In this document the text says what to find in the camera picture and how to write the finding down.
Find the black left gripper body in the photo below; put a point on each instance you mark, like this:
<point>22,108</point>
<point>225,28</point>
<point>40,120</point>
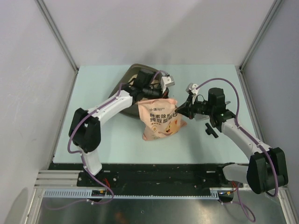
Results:
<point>156,93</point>

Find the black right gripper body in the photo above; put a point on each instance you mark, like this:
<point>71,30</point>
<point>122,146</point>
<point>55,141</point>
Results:
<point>197,107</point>

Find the pink cat litter bag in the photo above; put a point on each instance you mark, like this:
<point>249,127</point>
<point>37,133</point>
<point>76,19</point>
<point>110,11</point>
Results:
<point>160,118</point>

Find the black bag sealing clip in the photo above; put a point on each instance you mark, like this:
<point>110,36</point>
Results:
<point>210,131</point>

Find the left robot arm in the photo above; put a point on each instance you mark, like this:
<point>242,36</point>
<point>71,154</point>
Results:
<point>85,130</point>

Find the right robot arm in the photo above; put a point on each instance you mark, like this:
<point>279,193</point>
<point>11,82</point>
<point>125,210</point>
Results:
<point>266,170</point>

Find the brown litter box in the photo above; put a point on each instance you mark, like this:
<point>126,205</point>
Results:
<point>138,81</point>

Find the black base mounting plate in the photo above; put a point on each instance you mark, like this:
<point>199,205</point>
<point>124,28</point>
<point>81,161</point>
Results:
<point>161,179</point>

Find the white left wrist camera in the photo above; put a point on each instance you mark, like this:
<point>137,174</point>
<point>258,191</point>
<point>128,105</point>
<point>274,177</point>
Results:
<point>166,82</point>

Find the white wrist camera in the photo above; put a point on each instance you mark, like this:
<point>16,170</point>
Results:
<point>193,91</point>
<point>166,82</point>

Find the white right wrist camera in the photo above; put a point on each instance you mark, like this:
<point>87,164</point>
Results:
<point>193,91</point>

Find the aluminium frame post right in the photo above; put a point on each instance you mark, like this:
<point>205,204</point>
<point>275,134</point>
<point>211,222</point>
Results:
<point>270,16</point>

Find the aluminium frame post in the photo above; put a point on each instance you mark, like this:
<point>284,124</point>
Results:
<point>56,33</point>
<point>270,16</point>

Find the aluminium frame post left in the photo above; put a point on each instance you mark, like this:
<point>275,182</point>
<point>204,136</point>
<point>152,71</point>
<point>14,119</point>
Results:
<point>56,33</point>

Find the grey slotted cable duct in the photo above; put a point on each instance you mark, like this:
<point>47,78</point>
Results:
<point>95,194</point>

